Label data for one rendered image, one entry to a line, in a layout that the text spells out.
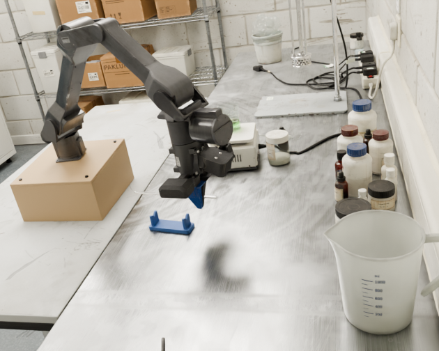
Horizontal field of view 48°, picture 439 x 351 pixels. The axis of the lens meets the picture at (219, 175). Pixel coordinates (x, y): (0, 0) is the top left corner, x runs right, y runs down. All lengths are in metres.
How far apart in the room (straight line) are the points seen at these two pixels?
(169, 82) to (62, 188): 0.42
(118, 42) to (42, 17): 2.94
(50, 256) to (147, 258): 0.23
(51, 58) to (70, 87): 2.70
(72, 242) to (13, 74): 3.52
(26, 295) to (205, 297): 0.36
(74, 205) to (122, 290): 0.32
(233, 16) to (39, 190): 2.74
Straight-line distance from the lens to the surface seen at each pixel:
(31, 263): 1.14
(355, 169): 1.10
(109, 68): 3.68
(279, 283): 0.90
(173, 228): 1.09
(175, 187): 0.92
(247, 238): 1.03
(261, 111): 1.68
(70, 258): 1.11
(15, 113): 4.73
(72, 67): 1.11
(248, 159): 1.28
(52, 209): 1.25
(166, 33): 3.91
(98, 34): 1.00
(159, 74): 0.93
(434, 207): 0.91
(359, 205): 0.97
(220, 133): 0.89
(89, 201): 1.19
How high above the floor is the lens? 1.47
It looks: 26 degrees down
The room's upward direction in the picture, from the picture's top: 9 degrees counter-clockwise
